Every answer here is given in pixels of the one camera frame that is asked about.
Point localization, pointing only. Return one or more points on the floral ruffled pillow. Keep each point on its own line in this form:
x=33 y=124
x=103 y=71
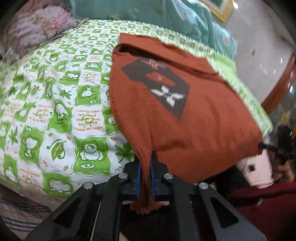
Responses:
x=39 y=27

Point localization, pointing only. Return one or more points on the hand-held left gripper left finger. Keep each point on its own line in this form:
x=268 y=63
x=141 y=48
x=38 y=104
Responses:
x=138 y=180

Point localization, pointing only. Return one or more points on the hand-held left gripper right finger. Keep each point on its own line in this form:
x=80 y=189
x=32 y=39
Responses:
x=153 y=180

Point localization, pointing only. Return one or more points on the white cloth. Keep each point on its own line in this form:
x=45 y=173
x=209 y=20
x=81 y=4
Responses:
x=259 y=173

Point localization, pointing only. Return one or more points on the rust orange knit sweater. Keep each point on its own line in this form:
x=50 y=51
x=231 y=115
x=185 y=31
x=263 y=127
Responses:
x=185 y=139

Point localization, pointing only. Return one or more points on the person's dark red clothing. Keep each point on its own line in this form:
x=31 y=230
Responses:
x=266 y=213

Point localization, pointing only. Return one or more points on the gold picture frame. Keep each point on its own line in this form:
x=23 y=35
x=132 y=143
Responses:
x=222 y=11

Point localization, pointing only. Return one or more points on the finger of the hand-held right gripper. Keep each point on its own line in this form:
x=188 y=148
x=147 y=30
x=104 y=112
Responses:
x=268 y=147

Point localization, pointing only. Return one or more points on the striped floor mat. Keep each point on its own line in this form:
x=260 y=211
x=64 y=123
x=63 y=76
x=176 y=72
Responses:
x=18 y=220

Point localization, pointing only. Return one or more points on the teal floral quilt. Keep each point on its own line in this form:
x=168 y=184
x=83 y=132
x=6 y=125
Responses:
x=161 y=14

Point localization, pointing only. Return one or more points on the green white printed bed sheet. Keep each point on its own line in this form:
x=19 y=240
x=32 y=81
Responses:
x=69 y=115

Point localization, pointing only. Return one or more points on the wooden bed frame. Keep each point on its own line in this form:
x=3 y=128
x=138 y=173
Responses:
x=284 y=85

